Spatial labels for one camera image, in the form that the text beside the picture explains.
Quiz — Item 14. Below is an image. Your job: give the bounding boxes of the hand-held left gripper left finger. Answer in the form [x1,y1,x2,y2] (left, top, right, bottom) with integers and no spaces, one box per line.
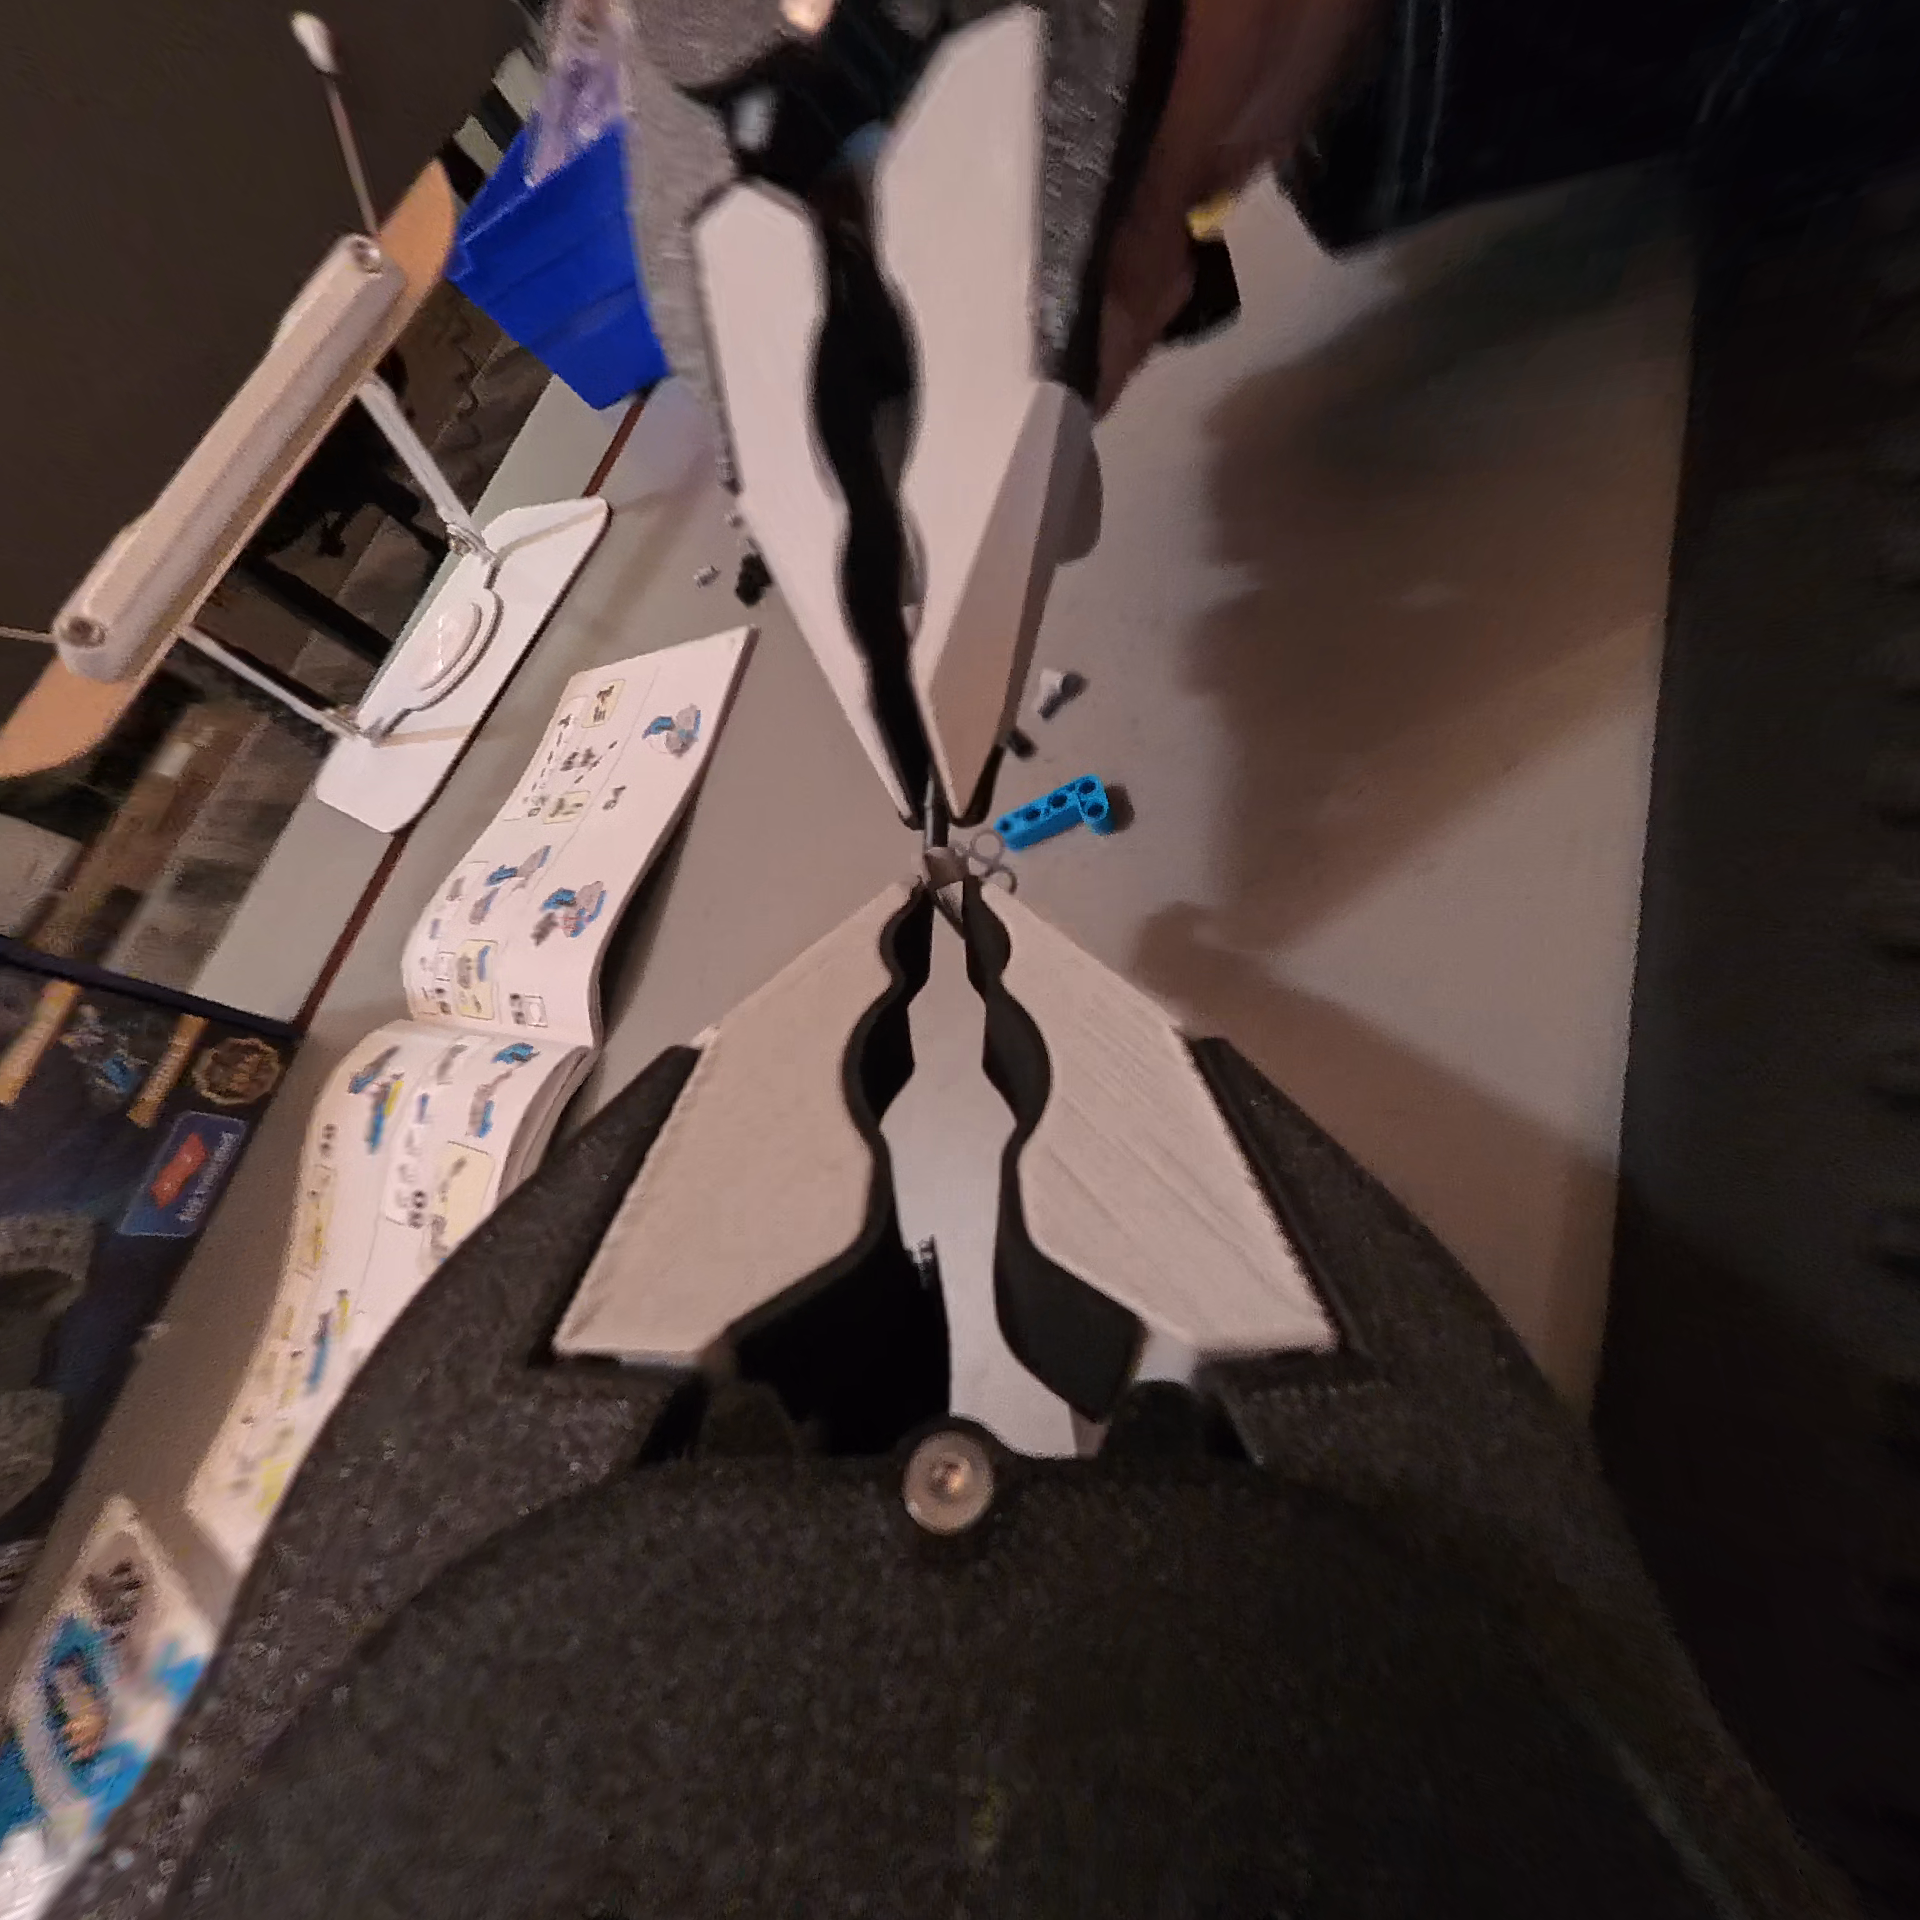
[552,882,929,1368]

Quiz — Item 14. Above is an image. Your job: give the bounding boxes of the clear plastic bag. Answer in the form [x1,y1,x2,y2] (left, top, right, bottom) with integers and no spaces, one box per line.
[526,0,640,164]

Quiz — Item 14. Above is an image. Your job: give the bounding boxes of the shelf with cardboard boxes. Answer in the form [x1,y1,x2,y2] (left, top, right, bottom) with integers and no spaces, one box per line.
[0,450,451,1020]

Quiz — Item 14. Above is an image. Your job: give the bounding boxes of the dark blue toy kit box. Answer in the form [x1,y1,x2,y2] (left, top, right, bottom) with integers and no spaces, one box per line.
[0,936,302,1547]

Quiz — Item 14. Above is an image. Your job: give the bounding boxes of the pile of small brick parts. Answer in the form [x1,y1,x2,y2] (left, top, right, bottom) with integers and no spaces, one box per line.
[693,508,777,610]

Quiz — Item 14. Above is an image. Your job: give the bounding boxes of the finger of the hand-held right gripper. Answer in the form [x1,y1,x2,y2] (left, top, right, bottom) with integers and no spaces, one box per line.
[873,5,1106,828]
[690,178,925,828]

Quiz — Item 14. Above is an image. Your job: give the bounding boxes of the blue angled beam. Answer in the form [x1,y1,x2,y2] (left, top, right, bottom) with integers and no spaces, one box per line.
[993,777,1126,844]

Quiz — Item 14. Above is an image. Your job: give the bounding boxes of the open instruction booklet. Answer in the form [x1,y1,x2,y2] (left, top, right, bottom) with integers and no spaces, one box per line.
[187,625,758,1576]

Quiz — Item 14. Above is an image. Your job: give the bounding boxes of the blue sticker sheet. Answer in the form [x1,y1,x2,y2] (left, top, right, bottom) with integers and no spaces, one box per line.
[0,1497,212,1861]

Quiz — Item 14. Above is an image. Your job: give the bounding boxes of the blue plastic bin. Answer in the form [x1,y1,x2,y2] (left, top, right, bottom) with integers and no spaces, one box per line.
[447,120,667,408]

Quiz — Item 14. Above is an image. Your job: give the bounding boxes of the grey desk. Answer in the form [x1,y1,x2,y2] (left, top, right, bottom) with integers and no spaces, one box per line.
[0,164,1703,1652]

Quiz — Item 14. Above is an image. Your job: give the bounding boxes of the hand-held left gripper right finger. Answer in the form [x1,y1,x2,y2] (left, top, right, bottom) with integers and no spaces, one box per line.
[964,887,1337,1420]

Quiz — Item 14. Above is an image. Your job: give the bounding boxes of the person's right hand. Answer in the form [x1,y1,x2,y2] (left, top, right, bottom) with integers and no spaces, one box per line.
[1099,0,1357,397]

